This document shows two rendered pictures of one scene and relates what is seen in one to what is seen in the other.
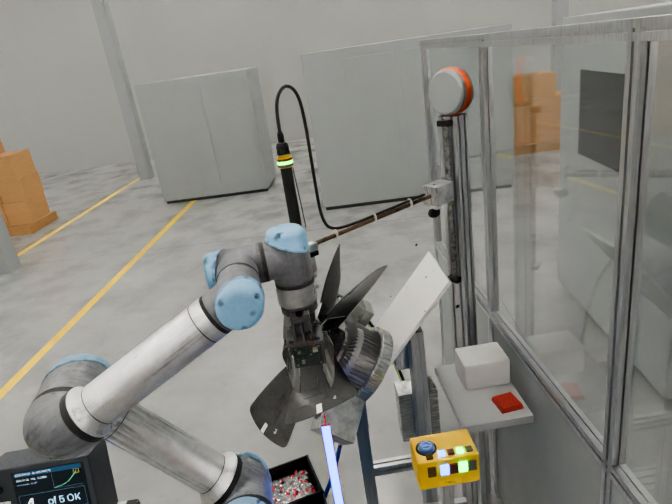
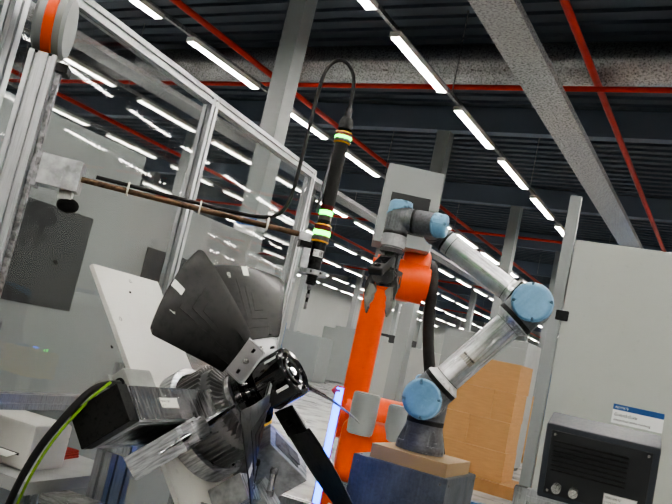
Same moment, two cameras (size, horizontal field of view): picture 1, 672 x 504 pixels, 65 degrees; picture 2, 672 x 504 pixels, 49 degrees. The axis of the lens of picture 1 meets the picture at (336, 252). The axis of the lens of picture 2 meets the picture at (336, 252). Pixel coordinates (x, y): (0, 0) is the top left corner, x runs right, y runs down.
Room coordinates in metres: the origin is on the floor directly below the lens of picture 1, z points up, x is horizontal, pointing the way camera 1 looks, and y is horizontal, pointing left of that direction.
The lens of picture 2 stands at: (3.06, 0.92, 1.29)
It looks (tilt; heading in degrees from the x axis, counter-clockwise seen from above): 7 degrees up; 206
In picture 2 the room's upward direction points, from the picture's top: 12 degrees clockwise
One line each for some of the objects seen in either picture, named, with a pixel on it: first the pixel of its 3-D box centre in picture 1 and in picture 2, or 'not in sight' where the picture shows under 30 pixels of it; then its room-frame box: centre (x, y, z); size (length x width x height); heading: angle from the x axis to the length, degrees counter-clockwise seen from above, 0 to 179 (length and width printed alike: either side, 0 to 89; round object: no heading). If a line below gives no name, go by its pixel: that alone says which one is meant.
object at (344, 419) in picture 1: (337, 414); (267, 463); (1.40, 0.07, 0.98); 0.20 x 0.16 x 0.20; 92
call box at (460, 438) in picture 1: (444, 460); not in sight; (1.09, -0.20, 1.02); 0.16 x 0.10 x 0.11; 92
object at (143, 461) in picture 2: not in sight; (165, 448); (1.79, 0.04, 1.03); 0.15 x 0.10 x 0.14; 92
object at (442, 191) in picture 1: (439, 192); (58, 173); (1.82, -0.40, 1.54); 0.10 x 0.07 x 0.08; 127
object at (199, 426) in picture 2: not in sight; (196, 430); (1.79, 0.10, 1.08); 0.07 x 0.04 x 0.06; 12
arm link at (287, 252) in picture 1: (288, 255); (399, 218); (0.92, 0.09, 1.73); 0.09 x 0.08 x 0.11; 99
